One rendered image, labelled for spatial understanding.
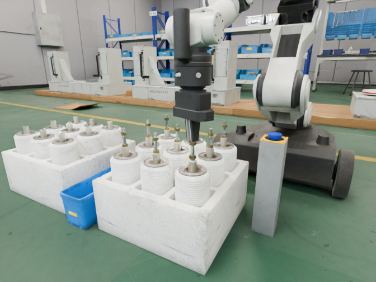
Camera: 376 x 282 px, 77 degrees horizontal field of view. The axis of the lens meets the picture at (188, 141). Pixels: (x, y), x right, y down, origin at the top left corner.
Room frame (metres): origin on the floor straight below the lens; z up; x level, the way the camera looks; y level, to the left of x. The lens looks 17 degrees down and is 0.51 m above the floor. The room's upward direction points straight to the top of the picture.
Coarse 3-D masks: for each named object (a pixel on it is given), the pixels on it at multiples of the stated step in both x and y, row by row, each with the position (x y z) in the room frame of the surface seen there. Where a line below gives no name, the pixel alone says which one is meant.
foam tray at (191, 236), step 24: (240, 168) 0.75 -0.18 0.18; (96, 192) 0.65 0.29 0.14; (120, 192) 0.60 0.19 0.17; (144, 192) 0.59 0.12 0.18; (168, 192) 0.59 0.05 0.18; (216, 192) 0.59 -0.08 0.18; (240, 192) 0.73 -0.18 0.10; (120, 216) 0.61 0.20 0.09; (144, 216) 0.56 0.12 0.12; (168, 216) 0.53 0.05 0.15; (192, 216) 0.49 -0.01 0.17; (216, 216) 0.53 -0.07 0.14; (144, 240) 0.57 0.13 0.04; (168, 240) 0.53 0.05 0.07; (192, 240) 0.49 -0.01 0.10; (216, 240) 0.54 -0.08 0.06; (192, 264) 0.49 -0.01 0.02
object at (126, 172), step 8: (112, 160) 0.66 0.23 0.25; (120, 160) 0.65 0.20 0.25; (128, 160) 0.65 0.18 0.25; (136, 160) 0.67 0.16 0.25; (112, 168) 0.66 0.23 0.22; (120, 168) 0.65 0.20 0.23; (128, 168) 0.65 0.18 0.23; (136, 168) 0.66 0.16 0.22; (112, 176) 0.67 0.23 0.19; (120, 176) 0.65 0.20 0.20; (128, 176) 0.65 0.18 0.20; (136, 176) 0.66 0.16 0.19; (128, 184) 0.65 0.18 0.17
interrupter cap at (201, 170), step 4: (188, 164) 0.61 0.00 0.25; (180, 168) 0.59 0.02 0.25; (184, 168) 0.59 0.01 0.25; (188, 168) 0.59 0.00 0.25; (196, 168) 0.59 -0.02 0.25; (200, 168) 0.59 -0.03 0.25; (204, 168) 0.59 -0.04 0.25; (180, 172) 0.56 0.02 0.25; (184, 172) 0.56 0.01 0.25; (188, 172) 0.56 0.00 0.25; (192, 172) 0.57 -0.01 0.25; (196, 172) 0.56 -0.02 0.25; (200, 172) 0.56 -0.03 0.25; (204, 172) 0.56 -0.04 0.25; (192, 176) 0.54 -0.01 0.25
